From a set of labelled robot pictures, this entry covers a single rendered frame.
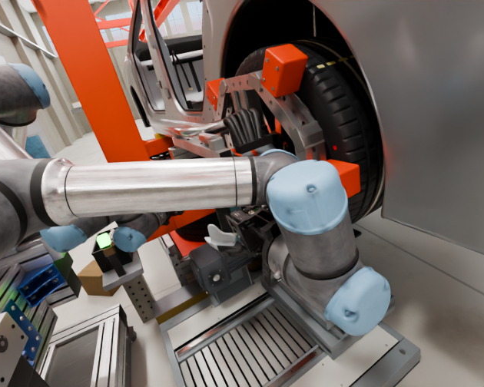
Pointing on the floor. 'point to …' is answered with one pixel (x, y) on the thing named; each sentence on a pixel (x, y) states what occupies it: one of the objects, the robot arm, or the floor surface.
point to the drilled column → (140, 297)
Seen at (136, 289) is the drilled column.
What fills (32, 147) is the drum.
